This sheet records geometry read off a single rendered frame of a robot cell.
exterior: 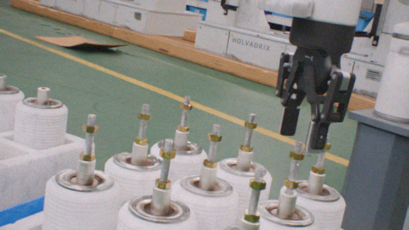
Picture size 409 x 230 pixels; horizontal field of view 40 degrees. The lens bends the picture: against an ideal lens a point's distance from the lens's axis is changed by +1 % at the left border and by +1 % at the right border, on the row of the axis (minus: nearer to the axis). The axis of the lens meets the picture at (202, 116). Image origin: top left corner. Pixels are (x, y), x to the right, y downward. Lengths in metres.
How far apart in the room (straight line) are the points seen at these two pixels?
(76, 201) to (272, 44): 2.70
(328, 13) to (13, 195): 0.62
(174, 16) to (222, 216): 3.62
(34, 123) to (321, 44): 0.61
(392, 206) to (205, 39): 2.59
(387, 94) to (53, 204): 0.77
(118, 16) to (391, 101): 3.38
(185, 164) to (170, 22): 3.44
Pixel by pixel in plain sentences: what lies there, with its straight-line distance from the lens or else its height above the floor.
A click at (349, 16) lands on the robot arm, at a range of 0.66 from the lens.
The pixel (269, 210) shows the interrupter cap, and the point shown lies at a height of 0.25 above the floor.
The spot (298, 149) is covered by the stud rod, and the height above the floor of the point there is 0.34.
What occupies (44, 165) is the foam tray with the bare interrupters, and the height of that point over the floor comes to 0.16.
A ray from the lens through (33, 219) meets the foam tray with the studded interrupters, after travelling 0.80.
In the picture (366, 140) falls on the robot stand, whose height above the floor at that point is 0.25.
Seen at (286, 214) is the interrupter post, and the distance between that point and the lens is 0.73.
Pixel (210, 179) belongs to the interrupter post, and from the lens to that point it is 0.77.
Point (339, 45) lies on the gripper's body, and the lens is 0.66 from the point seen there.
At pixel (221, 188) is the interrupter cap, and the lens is 0.78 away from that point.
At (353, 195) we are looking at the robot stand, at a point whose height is 0.12.
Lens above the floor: 0.53
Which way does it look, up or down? 14 degrees down
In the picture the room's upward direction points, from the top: 9 degrees clockwise
